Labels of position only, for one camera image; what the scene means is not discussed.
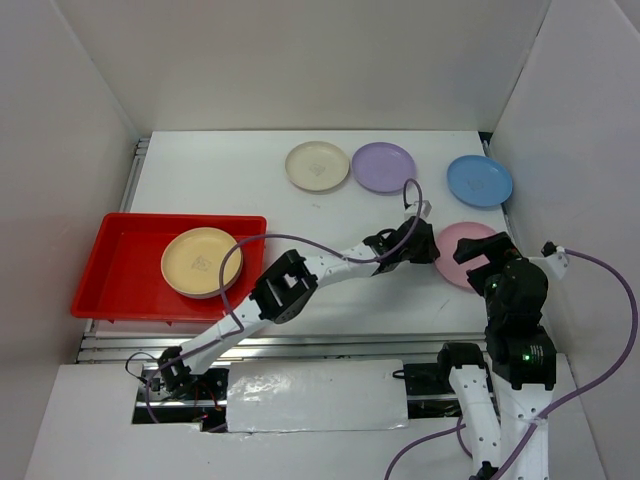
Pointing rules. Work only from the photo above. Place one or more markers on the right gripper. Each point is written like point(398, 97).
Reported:
point(497, 243)

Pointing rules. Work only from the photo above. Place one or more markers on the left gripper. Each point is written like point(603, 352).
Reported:
point(430, 251)

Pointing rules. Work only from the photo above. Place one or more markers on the pink plate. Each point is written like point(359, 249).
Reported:
point(447, 242)

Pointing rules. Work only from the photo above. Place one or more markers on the purple plate back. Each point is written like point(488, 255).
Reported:
point(383, 167)

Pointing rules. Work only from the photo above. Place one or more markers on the yellow plate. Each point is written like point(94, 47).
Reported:
point(191, 262)

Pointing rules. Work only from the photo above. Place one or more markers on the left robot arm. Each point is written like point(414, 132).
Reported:
point(284, 289)

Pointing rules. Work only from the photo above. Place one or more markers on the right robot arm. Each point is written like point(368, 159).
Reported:
point(503, 388)

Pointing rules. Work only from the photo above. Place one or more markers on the red plastic bin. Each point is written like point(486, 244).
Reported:
point(122, 279)

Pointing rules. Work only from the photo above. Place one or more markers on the blue plate back right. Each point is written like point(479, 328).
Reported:
point(479, 181)

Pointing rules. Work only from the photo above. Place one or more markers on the cream plate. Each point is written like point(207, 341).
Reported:
point(317, 166)

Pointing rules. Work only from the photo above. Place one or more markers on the white foil-taped cover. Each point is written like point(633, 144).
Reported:
point(315, 396)

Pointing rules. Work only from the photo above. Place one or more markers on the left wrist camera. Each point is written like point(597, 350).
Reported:
point(422, 209)

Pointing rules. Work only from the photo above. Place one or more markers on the aluminium frame rail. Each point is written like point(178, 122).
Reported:
point(101, 349)

